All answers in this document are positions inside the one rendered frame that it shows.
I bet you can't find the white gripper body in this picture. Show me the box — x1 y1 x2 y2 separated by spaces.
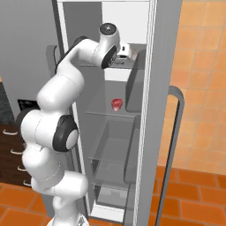
116 52 132 66

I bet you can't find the pale garlic bulb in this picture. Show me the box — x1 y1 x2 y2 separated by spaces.
131 49 139 63

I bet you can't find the red raw steak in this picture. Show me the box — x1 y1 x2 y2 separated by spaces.
110 98 124 112

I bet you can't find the glass fridge shelf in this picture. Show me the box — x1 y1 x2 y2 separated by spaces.
85 109 142 119
79 60 146 71
87 135 132 165

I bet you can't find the grey open fridge door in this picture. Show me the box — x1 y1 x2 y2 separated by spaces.
123 0 184 226

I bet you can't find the grey fridge cabinet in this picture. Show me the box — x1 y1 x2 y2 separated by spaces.
51 0 152 224

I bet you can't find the dark wood drawer front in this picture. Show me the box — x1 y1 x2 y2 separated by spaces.
0 158 28 177
0 140 25 162
0 175 33 188
0 123 22 143

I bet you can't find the grey fridge door handle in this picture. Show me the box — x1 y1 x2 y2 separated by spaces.
154 85 185 226
45 44 61 78

